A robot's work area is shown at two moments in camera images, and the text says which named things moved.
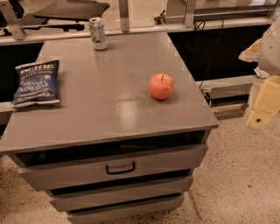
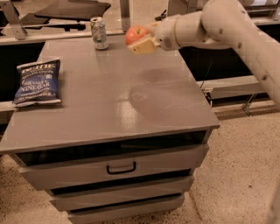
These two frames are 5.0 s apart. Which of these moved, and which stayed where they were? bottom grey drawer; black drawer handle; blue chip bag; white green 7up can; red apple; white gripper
Moved: white gripper; red apple
Stayed: bottom grey drawer; black drawer handle; white green 7up can; blue chip bag
